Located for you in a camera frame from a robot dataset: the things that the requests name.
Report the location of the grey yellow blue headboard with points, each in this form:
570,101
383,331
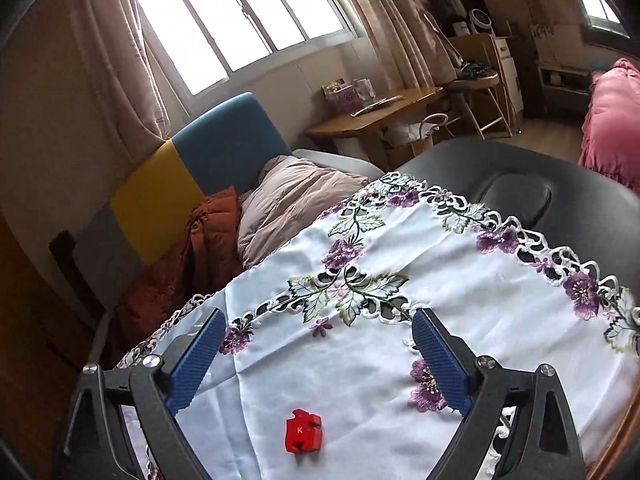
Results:
150,200

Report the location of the pink blanket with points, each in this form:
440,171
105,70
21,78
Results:
615,120

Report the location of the white embroidered floral tablecloth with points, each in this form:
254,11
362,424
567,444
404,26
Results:
350,360

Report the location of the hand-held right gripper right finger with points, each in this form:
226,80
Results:
442,360

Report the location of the beige pillow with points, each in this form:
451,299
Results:
290,200

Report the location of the large bright window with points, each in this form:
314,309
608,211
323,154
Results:
225,20

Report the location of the wooden desk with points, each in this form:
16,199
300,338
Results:
390,110

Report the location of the black appliance with white fan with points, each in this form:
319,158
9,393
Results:
465,15

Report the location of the open papers on desk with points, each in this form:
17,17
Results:
377,105

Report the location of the pink printed box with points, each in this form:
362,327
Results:
342,97

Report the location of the white cabinet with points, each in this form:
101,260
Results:
512,75

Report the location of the black padded massage table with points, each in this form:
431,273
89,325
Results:
550,170

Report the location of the beige patterned curtain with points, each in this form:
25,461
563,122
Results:
400,35
125,60

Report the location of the wooden folding chair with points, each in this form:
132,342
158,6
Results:
475,82

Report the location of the red puzzle block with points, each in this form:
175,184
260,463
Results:
302,432

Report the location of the white low shelf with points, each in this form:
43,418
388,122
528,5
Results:
565,90

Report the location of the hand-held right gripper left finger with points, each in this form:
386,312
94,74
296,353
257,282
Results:
195,360

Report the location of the rust orange blanket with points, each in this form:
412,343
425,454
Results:
175,270

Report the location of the clear plastic jar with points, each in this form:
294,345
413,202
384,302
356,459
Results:
364,90

